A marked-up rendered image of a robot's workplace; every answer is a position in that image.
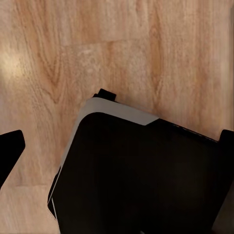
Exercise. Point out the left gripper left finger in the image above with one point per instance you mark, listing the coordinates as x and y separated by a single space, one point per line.
12 145

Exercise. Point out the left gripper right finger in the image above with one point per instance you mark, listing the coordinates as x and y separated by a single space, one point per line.
226 145

